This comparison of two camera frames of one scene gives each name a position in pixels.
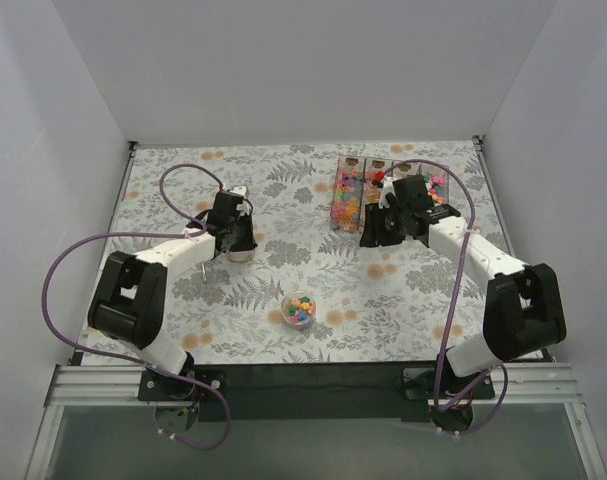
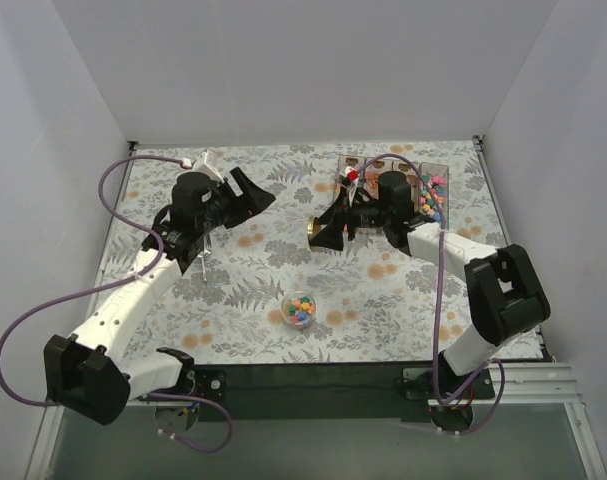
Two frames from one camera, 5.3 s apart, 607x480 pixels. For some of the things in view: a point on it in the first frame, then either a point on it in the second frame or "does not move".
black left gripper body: x=239 y=238 → x=231 y=198
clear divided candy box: x=358 y=180 does not move
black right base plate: x=420 y=384 does not move
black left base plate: x=161 y=387 does not move
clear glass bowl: x=298 y=310 does not move
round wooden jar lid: x=240 y=256 → x=313 y=227
